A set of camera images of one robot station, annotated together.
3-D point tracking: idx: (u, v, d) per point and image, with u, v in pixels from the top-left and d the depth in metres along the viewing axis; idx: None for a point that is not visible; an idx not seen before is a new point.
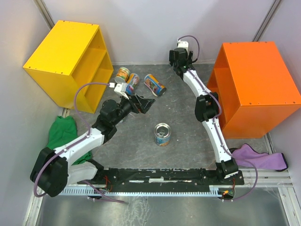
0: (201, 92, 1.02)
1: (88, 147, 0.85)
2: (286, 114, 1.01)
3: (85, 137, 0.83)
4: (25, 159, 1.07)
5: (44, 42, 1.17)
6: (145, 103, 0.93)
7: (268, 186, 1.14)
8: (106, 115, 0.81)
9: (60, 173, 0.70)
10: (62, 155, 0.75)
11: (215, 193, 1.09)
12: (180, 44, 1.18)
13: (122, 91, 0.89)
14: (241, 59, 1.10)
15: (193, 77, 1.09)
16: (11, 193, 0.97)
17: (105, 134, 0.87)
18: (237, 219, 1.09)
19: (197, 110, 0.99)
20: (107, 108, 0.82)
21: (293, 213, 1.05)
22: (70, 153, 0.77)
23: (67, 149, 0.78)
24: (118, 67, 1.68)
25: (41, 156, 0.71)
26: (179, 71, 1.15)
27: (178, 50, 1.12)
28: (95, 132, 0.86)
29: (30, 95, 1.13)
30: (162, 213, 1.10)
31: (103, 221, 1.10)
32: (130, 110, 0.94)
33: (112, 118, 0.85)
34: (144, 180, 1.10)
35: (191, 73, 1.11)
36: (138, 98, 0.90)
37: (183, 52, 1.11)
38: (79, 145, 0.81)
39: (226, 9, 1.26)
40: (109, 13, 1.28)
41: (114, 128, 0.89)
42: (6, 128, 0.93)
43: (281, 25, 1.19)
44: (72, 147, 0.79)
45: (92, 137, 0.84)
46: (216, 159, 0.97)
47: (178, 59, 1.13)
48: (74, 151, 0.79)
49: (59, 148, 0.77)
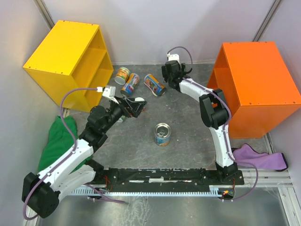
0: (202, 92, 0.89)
1: (76, 163, 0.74)
2: (286, 114, 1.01)
3: (71, 153, 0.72)
4: (25, 159, 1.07)
5: (44, 42, 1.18)
6: (135, 106, 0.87)
7: (268, 186, 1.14)
8: (94, 122, 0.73)
9: (49, 197, 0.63)
10: (46, 180, 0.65)
11: (215, 193, 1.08)
12: (170, 58, 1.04)
13: (112, 95, 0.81)
14: (241, 59, 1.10)
15: (190, 83, 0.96)
16: (12, 193, 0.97)
17: (93, 143, 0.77)
18: (237, 219, 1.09)
19: (203, 116, 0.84)
20: (96, 115, 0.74)
21: (293, 213, 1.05)
22: (54, 175, 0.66)
23: (51, 173, 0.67)
24: (118, 67, 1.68)
25: (25, 181, 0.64)
26: (175, 84, 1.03)
27: (169, 63, 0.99)
28: (81, 145, 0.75)
29: (30, 95, 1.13)
30: (162, 213, 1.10)
31: (103, 221, 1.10)
32: (121, 115, 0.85)
33: (101, 125, 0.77)
34: (144, 180, 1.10)
35: (188, 80, 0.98)
36: (127, 101, 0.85)
37: (175, 64, 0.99)
38: (65, 165, 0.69)
39: (225, 9, 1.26)
40: (109, 13, 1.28)
41: (104, 136, 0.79)
42: (7, 128, 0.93)
43: (281, 25, 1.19)
44: (57, 168, 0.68)
45: (79, 152, 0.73)
46: (217, 159, 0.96)
47: (171, 72, 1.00)
48: (59, 173, 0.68)
49: (43, 172, 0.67)
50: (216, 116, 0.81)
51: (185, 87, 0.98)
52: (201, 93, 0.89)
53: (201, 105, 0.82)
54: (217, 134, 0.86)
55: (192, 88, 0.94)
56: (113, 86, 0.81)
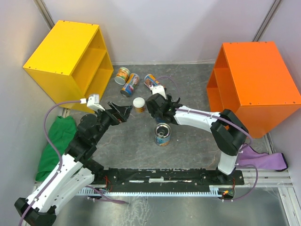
0: (209, 120, 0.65)
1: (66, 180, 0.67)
2: (286, 114, 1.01)
3: (57, 173, 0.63)
4: (24, 159, 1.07)
5: (44, 42, 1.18)
6: (122, 110, 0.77)
7: (268, 187, 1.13)
8: (84, 131, 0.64)
9: (42, 220, 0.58)
10: (35, 205, 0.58)
11: (215, 193, 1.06)
12: (154, 91, 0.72)
13: (98, 102, 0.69)
14: (241, 59, 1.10)
15: (188, 112, 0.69)
16: (12, 194, 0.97)
17: (81, 157, 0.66)
18: (237, 219, 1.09)
19: (221, 146, 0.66)
20: (86, 123, 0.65)
21: (293, 213, 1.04)
22: (43, 199, 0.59)
23: (38, 197, 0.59)
24: (118, 67, 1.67)
25: (16, 206, 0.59)
26: (169, 118, 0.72)
27: (149, 100, 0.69)
28: (67, 162, 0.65)
29: (30, 95, 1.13)
30: (162, 213, 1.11)
31: (103, 221, 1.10)
32: (110, 123, 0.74)
33: (92, 135, 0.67)
34: (144, 180, 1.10)
35: (182, 109, 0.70)
36: (114, 106, 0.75)
37: (156, 97, 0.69)
38: (52, 186, 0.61)
39: (226, 9, 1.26)
40: (109, 14, 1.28)
41: (93, 147, 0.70)
42: (7, 128, 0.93)
43: (281, 25, 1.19)
44: (44, 191, 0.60)
45: (65, 171, 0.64)
46: (220, 166, 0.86)
47: (157, 108, 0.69)
48: (47, 196, 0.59)
49: (31, 197, 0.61)
50: (237, 141, 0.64)
51: (183, 119, 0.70)
52: (210, 122, 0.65)
53: (216, 136, 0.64)
54: (236, 155, 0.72)
55: (193, 118, 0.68)
56: (97, 93, 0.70)
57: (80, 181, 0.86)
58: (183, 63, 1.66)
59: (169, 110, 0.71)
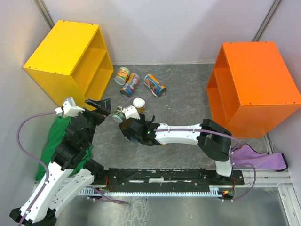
0: (193, 135, 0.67)
1: (59, 187, 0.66)
2: (286, 114, 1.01)
3: (45, 184, 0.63)
4: (24, 159, 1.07)
5: (45, 42, 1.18)
6: (103, 104, 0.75)
7: (268, 187, 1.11)
8: (72, 133, 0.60)
9: None
10: (27, 217, 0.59)
11: (215, 193, 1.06)
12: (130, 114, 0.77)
13: (74, 105, 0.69)
14: (241, 59, 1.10)
15: (168, 131, 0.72)
16: (12, 193, 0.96)
17: (69, 161, 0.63)
18: (237, 219, 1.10)
19: (212, 155, 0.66)
20: (75, 125, 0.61)
21: (293, 213, 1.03)
22: (35, 211, 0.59)
23: (29, 209, 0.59)
24: (118, 67, 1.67)
25: (11, 216, 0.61)
26: (150, 141, 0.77)
27: (125, 127, 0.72)
28: (55, 171, 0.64)
29: (30, 95, 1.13)
30: (162, 213, 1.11)
31: (103, 221, 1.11)
32: (94, 122, 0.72)
33: (81, 138, 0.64)
34: (144, 180, 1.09)
35: (162, 130, 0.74)
36: (92, 101, 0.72)
37: (131, 122, 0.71)
38: (43, 197, 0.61)
39: (225, 9, 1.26)
40: (109, 13, 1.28)
41: (82, 151, 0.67)
42: (7, 128, 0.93)
43: (281, 25, 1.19)
44: (35, 202, 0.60)
45: (53, 180, 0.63)
46: (218, 171, 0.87)
47: (135, 134, 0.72)
48: (38, 207, 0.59)
49: (24, 208, 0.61)
50: (225, 145, 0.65)
51: (167, 138, 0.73)
52: (194, 136, 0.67)
53: (205, 149, 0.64)
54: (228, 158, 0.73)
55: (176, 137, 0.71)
56: (69, 97, 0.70)
57: (80, 181, 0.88)
58: (183, 63, 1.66)
59: (147, 133, 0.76)
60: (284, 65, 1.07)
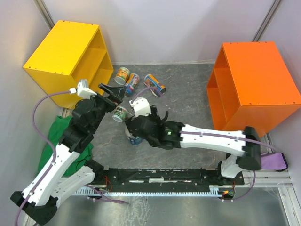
0: (234, 145, 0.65)
1: (64, 171, 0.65)
2: (286, 114, 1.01)
3: (51, 165, 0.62)
4: (24, 159, 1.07)
5: (45, 42, 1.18)
6: (116, 91, 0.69)
7: (267, 187, 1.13)
8: (79, 117, 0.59)
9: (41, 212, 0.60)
10: (30, 199, 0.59)
11: (215, 193, 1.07)
12: (137, 107, 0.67)
13: (88, 87, 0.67)
14: (241, 59, 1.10)
15: (201, 135, 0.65)
16: (11, 193, 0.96)
17: (77, 144, 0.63)
18: (238, 219, 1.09)
19: (245, 165, 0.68)
20: (82, 108, 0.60)
21: (293, 213, 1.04)
22: (38, 194, 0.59)
23: (34, 191, 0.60)
24: (118, 67, 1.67)
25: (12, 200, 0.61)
26: (170, 142, 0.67)
27: (138, 127, 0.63)
28: (61, 152, 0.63)
29: (30, 95, 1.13)
30: (163, 213, 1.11)
31: (103, 221, 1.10)
32: (106, 109, 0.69)
33: (88, 122, 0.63)
34: (144, 180, 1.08)
35: (192, 132, 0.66)
36: (105, 86, 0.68)
37: (144, 122, 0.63)
38: (47, 180, 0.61)
39: (226, 9, 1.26)
40: (108, 13, 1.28)
41: (90, 135, 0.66)
42: (7, 128, 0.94)
43: (281, 25, 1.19)
44: (40, 184, 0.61)
45: (60, 162, 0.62)
46: (222, 173, 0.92)
47: (150, 135, 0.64)
48: (42, 189, 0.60)
49: (27, 190, 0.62)
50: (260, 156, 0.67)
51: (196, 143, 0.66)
52: (239, 146, 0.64)
53: (247, 159, 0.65)
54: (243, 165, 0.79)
55: (214, 144, 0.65)
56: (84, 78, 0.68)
57: (82, 177, 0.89)
58: (183, 63, 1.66)
59: (167, 134, 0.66)
60: (285, 65, 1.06)
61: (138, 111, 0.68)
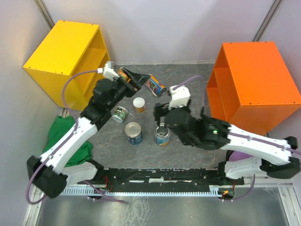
0: (280, 154, 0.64)
1: (81, 142, 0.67)
2: (286, 114, 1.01)
3: (72, 133, 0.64)
4: (24, 159, 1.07)
5: (45, 42, 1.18)
6: (137, 78, 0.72)
7: (267, 186, 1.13)
8: (99, 94, 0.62)
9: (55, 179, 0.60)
10: (49, 163, 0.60)
11: (215, 193, 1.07)
12: (177, 95, 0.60)
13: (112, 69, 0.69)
14: (241, 59, 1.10)
15: (249, 140, 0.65)
16: (11, 193, 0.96)
17: (97, 121, 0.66)
18: (238, 220, 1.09)
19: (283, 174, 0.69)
20: (102, 87, 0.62)
21: (293, 213, 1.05)
22: (57, 158, 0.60)
23: (53, 155, 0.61)
24: (118, 67, 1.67)
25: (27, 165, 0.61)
26: (212, 142, 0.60)
27: (178, 123, 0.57)
28: (83, 124, 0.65)
29: (30, 95, 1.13)
30: (163, 213, 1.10)
31: (103, 221, 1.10)
32: (125, 93, 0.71)
33: (107, 100, 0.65)
34: (144, 180, 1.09)
35: (243, 136, 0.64)
36: (127, 72, 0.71)
37: (185, 117, 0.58)
38: (67, 146, 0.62)
39: (226, 9, 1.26)
40: (109, 13, 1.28)
41: (108, 114, 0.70)
42: (8, 129, 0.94)
43: (281, 25, 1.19)
44: (59, 150, 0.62)
45: (81, 132, 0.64)
46: (228, 175, 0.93)
47: (191, 133, 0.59)
48: (61, 155, 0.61)
49: (44, 155, 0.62)
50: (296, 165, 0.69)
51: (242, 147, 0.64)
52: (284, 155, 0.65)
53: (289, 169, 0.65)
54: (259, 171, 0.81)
55: (259, 149, 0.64)
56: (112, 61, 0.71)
57: (87, 168, 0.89)
58: (183, 63, 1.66)
59: (213, 133, 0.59)
60: (285, 66, 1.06)
61: (178, 100, 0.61)
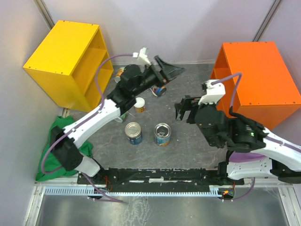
0: None
1: (103, 122, 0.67)
2: (286, 114, 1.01)
3: (97, 112, 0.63)
4: (24, 159, 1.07)
5: (44, 42, 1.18)
6: (169, 68, 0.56)
7: (267, 186, 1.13)
8: (125, 82, 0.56)
9: (74, 151, 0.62)
10: (70, 135, 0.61)
11: (215, 193, 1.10)
12: (211, 92, 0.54)
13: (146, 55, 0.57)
14: (241, 59, 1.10)
15: (281, 145, 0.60)
16: (11, 194, 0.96)
17: (121, 106, 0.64)
18: (238, 220, 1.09)
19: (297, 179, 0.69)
20: (129, 73, 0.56)
21: (293, 213, 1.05)
22: (79, 133, 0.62)
23: (75, 129, 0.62)
24: (118, 67, 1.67)
25: (52, 133, 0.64)
26: (247, 144, 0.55)
27: (212, 123, 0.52)
28: (108, 106, 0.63)
29: (30, 95, 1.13)
30: (163, 213, 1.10)
31: (103, 221, 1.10)
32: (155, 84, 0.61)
33: (133, 87, 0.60)
34: (144, 180, 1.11)
35: (275, 140, 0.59)
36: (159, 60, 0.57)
37: (221, 117, 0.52)
38: (90, 123, 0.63)
39: (226, 9, 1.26)
40: (109, 13, 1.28)
41: (133, 99, 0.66)
42: (7, 129, 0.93)
43: (281, 25, 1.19)
44: (82, 125, 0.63)
45: (105, 113, 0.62)
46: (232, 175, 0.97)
47: (224, 133, 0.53)
48: (83, 130, 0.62)
49: (68, 127, 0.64)
50: None
51: (274, 152, 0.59)
52: None
53: None
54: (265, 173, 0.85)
55: (288, 156, 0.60)
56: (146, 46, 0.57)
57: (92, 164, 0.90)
58: (183, 63, 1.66)
59: (249, 134, 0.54)
60: (285, 66, 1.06)
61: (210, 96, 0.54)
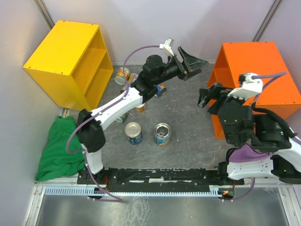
0: None
1: (127, 108, 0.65)
2: (286, 114, 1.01)
3: (122, 98, 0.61)
4: (24, 159, 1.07)
5: (44, 42, 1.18)
6: (190, 60, 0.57)
7: (268, 186, 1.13)
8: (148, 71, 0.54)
9: (99, 134, 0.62)
10: (97, 118, 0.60)
11: (215, 193, 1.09)
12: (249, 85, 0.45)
13: (170, 47, 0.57)
14: (241, 59, 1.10)
15: None
16: (11, 194, 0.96)
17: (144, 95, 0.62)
18: (238, 220, 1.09)
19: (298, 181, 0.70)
20: (151, 63, 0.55)
21: (293, 213, 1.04)
22: (105, 117, 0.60)
23: (102, 112, 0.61)
24: (118, 67, 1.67)
25: (79, 115, 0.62)
26: (274, 143, 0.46)
27: (240, 118, 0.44)
28: (132, 93, 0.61)
29: (30, 95, 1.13)
30: (162, 213, 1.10)
31: (103, 221, 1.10)
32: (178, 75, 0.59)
33: (155, 77, 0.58)
34: (144, 180, 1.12)
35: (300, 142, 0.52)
36: (181, 51, 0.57)
37: (248, 111, 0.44)
38: (115, 108, 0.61)
39: (226, 9, 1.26)
40: (109, 13, 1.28)
41: (155, 89, 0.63)
42: (7, 129, 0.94)
43: (281, 25, 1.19)
44: (108, 109, 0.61)
45: (130, 100, 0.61)
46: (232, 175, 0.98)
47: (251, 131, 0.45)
48: (109, 115, 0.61)
49: (94, 110, 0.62)
50: None
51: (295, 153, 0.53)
52: None
53: None
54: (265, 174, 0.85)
55: None
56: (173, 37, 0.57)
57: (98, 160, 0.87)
58: None
59: (279, 133, 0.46)
60: (285, 66, 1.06)
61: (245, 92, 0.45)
